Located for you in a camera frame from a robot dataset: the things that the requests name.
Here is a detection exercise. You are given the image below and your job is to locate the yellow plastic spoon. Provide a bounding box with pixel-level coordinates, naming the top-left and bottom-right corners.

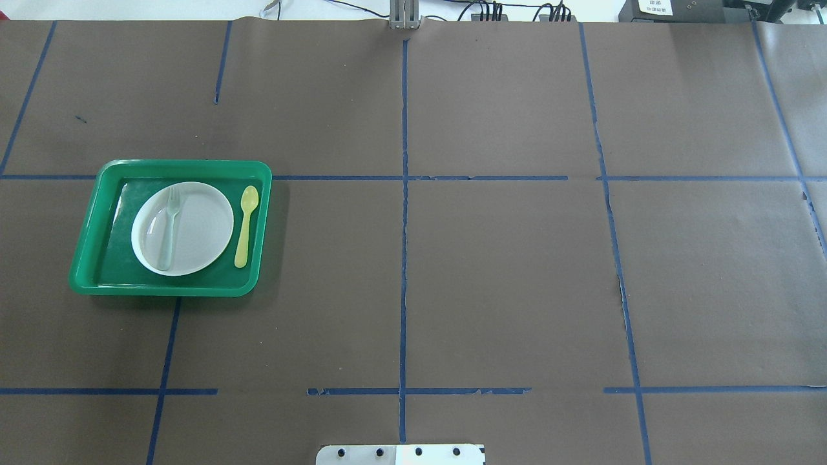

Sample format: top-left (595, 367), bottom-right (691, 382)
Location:
top-left (234, 185), bottom-right (260, 269)

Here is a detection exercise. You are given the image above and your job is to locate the white round plate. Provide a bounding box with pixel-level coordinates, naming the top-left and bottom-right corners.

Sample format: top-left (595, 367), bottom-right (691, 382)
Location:
top-left (131, 181), bottom-right (235, 276)

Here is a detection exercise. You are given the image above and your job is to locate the green plastic tray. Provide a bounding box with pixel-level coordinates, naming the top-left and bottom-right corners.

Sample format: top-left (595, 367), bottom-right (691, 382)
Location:
top-left (68, 160), bottom-right (272, 297)

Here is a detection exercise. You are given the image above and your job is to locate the black equipment box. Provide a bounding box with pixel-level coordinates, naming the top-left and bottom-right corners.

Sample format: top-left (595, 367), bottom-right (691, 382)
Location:
top-left (618, 1), bottom-right (752, 24)

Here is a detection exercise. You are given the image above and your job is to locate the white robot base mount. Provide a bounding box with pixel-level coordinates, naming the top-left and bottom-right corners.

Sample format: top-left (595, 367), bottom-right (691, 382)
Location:
top-left (315, 444), bottom-right (487, 464)

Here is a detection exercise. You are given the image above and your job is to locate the black cable bundle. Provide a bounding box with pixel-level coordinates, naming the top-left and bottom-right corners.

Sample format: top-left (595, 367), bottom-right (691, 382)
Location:
top-left (326, 0), bottom-right (574, 23)

